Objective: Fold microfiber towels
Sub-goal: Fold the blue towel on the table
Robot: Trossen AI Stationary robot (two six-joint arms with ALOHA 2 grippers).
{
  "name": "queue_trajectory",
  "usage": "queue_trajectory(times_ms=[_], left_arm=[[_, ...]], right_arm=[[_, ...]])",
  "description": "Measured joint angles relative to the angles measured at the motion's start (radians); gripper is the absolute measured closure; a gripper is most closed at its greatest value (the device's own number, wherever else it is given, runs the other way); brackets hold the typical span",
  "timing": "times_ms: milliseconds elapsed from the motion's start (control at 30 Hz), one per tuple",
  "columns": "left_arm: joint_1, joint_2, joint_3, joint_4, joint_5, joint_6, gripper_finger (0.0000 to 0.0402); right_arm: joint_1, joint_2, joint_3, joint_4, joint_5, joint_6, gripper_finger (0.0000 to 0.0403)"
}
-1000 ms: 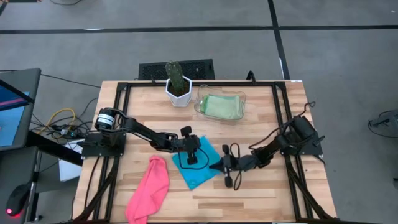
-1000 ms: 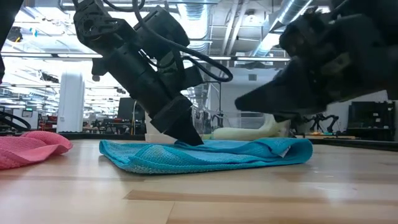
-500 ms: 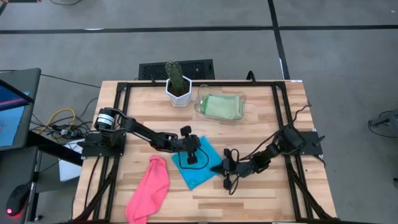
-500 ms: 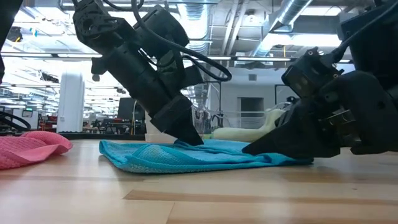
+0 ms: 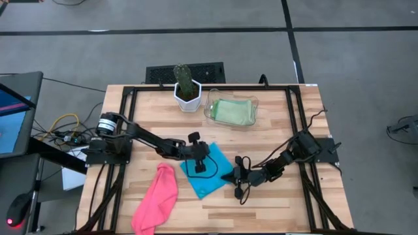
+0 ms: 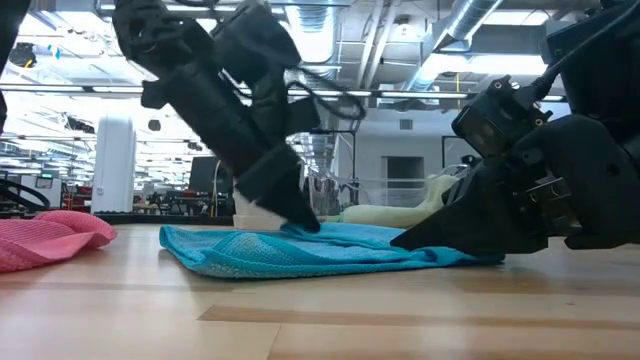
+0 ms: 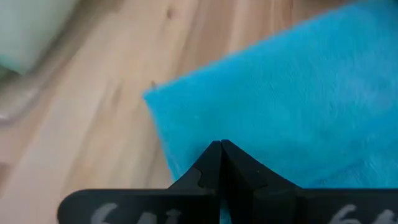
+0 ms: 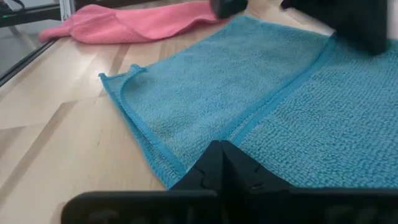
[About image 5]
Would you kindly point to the pale green microfiber towel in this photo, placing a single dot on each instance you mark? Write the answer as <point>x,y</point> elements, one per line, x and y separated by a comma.
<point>233,112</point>

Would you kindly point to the black aluminium table frame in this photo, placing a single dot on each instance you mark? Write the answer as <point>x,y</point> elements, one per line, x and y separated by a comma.
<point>147,88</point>

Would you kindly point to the office chair base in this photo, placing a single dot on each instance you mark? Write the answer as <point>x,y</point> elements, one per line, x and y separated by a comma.
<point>408,125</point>

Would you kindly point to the green cactus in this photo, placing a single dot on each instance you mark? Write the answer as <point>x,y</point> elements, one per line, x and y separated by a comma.
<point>184,80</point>

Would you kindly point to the clear plastic tray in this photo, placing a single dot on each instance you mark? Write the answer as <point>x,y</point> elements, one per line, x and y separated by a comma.
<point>254,107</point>

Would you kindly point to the blue microfiber towel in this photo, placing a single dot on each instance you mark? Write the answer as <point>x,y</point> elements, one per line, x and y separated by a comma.
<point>212,182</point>

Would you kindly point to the white paper box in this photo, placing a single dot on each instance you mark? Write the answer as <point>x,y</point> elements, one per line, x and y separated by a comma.
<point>73,178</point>

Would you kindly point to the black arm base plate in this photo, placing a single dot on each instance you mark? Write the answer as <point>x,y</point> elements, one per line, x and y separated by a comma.
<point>98,158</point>
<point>328,153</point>

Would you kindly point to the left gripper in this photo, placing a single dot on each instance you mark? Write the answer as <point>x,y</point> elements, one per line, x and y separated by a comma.
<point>199,150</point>

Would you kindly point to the black computer mouse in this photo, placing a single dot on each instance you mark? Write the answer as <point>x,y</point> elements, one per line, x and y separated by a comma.
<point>18,210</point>

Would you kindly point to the black table clamp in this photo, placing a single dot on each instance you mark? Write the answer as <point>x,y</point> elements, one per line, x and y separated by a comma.
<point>264,80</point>

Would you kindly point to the black perforated floor box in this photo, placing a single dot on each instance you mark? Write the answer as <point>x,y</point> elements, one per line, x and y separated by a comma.
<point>156,73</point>

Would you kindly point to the monitor with blue screen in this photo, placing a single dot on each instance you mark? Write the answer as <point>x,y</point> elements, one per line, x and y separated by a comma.
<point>9,130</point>

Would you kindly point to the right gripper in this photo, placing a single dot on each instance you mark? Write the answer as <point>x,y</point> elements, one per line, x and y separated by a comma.
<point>243,178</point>

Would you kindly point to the pink microfiber towel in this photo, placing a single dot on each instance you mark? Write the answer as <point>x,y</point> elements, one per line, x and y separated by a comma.
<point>156,202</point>

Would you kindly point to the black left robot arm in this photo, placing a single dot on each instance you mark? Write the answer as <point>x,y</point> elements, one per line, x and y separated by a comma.
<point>150,140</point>

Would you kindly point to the white hexagonal plant pot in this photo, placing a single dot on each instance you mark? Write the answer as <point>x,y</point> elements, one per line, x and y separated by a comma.
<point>189,106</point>

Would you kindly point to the grey side desk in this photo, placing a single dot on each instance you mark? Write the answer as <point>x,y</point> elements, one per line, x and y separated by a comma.
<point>13,176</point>

